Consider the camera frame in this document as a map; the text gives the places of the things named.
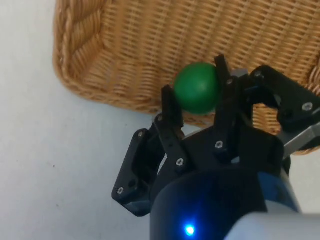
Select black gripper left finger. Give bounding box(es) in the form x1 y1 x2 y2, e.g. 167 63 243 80
111 84 194 217

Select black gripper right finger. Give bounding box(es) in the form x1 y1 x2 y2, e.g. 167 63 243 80
211 54 320 165

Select green ball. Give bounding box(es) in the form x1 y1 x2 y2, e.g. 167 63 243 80
173 62 222 116

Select wicker basket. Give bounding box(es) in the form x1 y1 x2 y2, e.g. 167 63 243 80
52 0 320 156

